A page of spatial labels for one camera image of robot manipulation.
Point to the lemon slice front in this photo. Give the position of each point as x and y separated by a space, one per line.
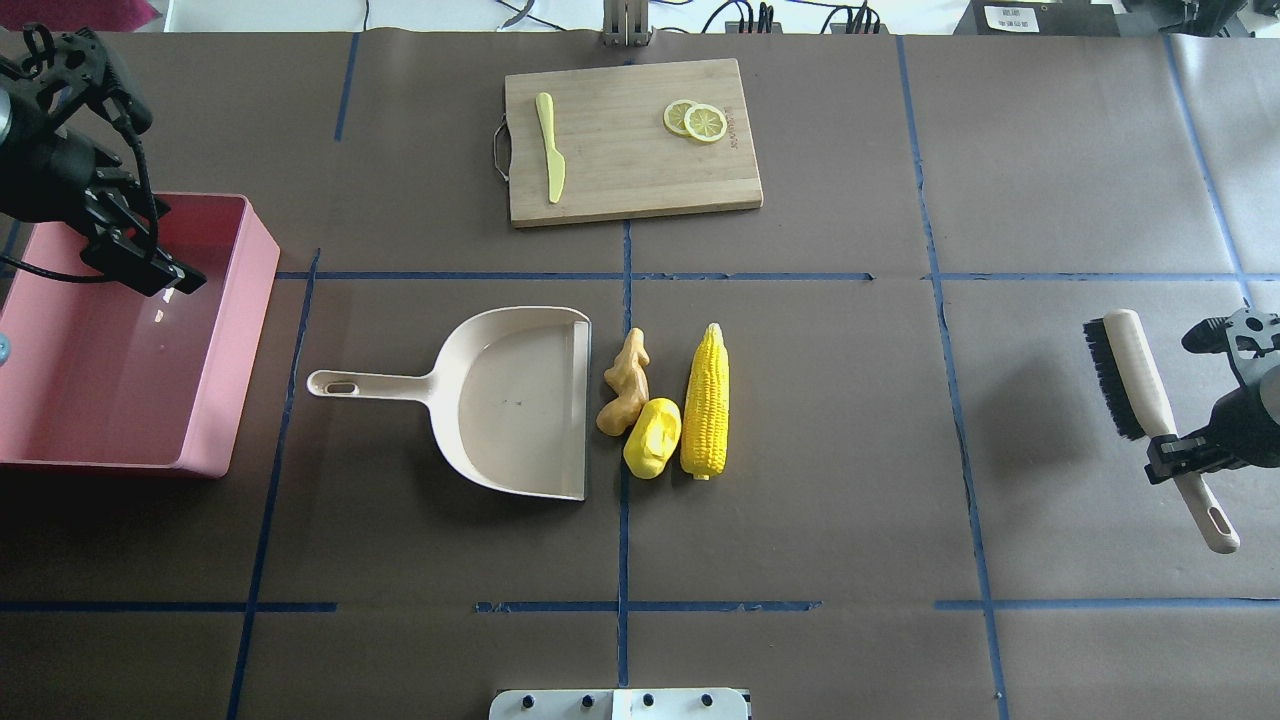
704 123

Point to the lemon slice back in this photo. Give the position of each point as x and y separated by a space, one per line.
674 116

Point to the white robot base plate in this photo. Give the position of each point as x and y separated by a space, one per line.
623 703

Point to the beige plastic dustpan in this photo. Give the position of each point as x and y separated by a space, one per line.
507 399

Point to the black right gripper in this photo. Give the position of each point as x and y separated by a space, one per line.
1243 425

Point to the bamboo cutting board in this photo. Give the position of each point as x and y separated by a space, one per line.
621 161

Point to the black box with label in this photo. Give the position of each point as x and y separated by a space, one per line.
1037 18

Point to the beige hand brush black bristles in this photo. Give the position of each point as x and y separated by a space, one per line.
1137 399

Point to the yellow corn cob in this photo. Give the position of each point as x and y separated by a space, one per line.
704 442

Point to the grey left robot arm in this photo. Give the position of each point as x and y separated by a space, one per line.
129 122

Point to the tan ginger root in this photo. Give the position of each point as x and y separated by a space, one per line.
627 377

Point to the pink plastic bin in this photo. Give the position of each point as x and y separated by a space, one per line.
101 378

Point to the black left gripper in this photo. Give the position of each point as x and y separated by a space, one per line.
48 172

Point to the lemon slice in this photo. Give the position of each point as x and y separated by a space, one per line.
704 123
674 116

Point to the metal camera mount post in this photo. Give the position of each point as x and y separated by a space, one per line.
626 23

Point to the yellow-green plastic knife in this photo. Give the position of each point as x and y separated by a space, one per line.
556 164

